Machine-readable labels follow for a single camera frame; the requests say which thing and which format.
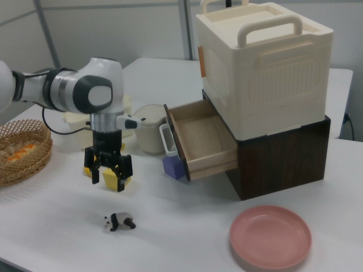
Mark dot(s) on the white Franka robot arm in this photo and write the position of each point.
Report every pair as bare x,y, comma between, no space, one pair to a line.
82,90

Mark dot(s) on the yellow foam cube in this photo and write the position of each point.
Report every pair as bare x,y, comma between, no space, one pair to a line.
109,178

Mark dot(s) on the pink plastic plate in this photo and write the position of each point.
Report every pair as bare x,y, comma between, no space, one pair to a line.
270,238

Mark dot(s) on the small white lidded trash can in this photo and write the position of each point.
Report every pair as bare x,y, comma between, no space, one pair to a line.
147,136

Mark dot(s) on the yellow toy banana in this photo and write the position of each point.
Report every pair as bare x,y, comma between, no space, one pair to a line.
86,170

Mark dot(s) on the purple foam cube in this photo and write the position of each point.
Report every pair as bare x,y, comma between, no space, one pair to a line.
171,168

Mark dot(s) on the orange-topped toy bread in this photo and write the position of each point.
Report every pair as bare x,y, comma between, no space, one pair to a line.
22,151

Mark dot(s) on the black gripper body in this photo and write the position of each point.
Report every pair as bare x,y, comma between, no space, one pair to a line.
107,144

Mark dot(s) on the dark brown drawer housing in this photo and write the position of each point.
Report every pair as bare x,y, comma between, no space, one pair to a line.
283,164

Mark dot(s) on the cream plastic storage cabinet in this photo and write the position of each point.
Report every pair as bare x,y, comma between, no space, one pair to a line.
269,79

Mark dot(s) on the black and white panda toy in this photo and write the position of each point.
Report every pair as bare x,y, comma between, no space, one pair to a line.
120,221

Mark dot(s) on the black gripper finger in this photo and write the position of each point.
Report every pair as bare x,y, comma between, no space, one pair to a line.
96,173
124,173

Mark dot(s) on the woven wicker basket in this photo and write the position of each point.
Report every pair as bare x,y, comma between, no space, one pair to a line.
25,167

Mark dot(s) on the black camera stand pole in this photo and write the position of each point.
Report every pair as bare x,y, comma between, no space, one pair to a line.
228,3

